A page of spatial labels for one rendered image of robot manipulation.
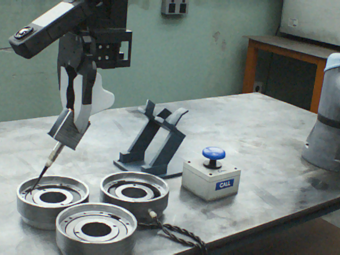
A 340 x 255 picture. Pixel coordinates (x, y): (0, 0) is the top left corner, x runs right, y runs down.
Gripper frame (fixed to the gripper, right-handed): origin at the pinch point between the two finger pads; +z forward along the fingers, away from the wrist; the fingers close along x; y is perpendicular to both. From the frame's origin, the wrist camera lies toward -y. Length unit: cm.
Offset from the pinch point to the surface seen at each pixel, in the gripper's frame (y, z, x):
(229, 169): 24.5, 8.6, -9.1
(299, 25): 209, 6, 126
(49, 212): -6.8, 9.8, -7.1
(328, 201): 39.2, 13.5, -19.7
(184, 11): 140, 2, 148
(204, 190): 19.5, 11.5, -8.9
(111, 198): 2.4, 9.4, -7.9
